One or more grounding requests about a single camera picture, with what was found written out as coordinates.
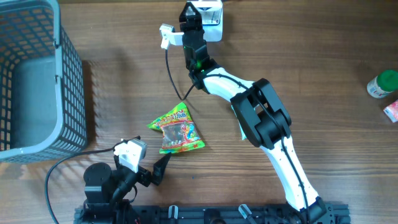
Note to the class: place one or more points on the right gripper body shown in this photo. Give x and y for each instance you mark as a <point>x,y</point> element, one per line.
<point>187,25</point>

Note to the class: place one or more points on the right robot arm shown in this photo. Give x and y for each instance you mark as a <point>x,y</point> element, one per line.
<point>262,116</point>

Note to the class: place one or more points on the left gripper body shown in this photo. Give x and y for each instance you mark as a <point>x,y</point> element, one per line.
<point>143,177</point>

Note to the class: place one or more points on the grey plastic mesh basket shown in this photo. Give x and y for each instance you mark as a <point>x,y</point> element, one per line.
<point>42,86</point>

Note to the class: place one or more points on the Haribo gummy candy bag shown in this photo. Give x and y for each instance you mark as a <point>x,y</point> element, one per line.
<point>179,132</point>

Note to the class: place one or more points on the white barcode scanner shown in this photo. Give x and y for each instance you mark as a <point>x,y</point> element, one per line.
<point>214,33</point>

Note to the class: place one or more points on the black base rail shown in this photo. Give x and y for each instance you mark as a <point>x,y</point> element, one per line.
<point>268,214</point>

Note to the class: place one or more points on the white blue sachet pack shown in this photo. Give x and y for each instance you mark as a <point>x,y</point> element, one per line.
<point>210,11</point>

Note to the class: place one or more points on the green lid jar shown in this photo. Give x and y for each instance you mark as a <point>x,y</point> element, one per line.
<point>383,84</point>

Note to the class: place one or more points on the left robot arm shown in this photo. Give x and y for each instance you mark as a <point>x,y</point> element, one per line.
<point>106,188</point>

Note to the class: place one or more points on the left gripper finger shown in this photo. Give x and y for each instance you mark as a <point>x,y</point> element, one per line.
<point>159,169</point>
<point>127,140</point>

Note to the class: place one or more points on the teal tissue pack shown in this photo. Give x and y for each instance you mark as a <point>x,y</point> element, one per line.
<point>243,136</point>

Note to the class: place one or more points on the red pink candy box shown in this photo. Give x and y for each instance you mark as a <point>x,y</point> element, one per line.
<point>391,111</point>

